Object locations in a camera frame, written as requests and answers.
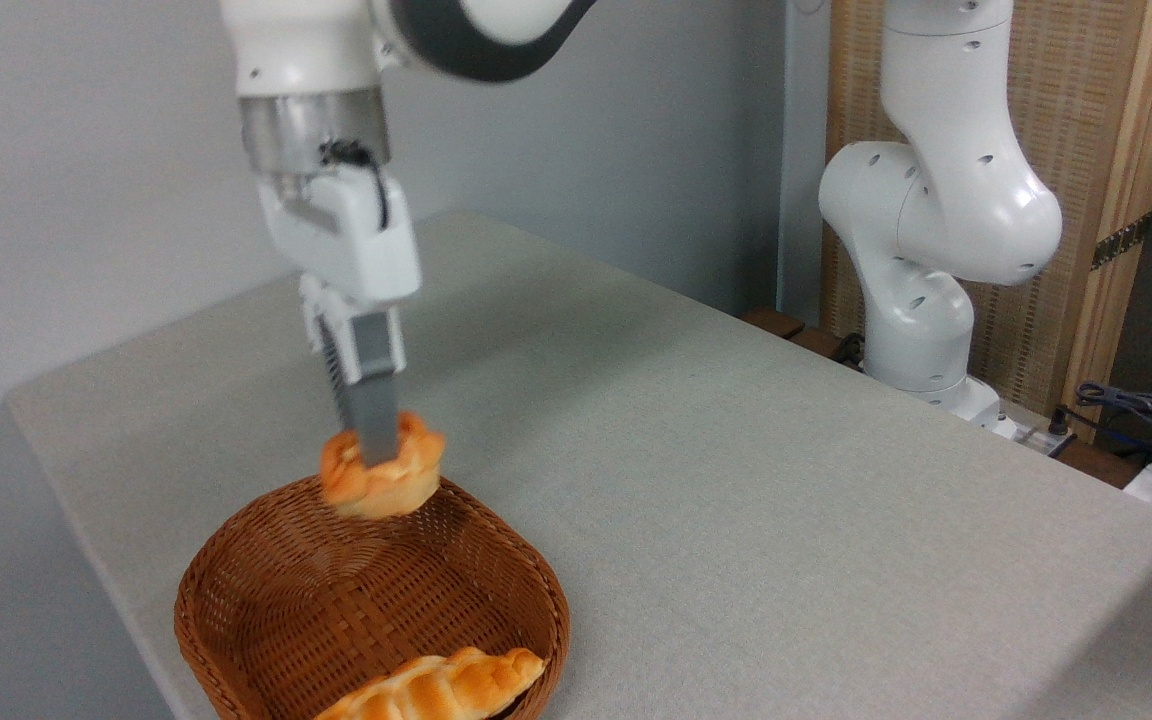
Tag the dark metal screen hinge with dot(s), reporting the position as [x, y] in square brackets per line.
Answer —
[1121, 242]

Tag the brown wooden base board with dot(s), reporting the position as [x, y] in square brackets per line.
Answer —
[786, 328]

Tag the brown woven wicker basket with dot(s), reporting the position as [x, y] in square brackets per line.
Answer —
[336, 600]

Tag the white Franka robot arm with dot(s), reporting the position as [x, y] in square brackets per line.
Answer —
[946, 200]

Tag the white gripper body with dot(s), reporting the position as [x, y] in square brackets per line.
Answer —
[356, 240]

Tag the round golden bread roll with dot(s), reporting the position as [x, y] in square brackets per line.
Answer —
[396, 485]

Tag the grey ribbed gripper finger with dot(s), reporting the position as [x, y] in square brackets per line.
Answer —
[376, 390]

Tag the long braided bread loaf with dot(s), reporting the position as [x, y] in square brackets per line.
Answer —
[446, 685]

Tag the wooden woven screen panel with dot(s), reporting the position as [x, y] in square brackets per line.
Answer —
[1086, 100]

